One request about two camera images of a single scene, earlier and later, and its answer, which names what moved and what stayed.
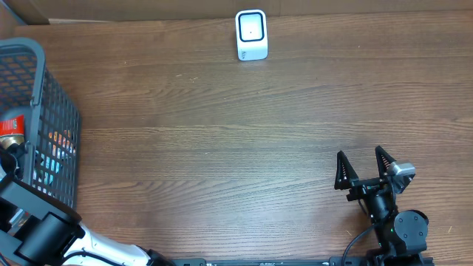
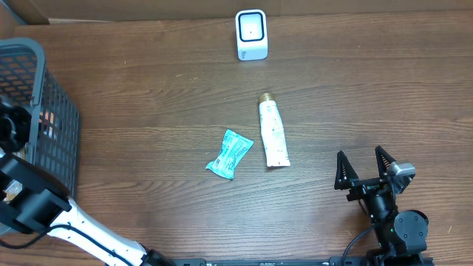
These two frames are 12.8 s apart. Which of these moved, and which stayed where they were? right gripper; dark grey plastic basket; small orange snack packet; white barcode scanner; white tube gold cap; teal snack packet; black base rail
Moved: teal snack packet; white tube gold cap; small orange snack packet
Stayed: white barcode scanner; right gripper; black base rail; dark grey plastic basket
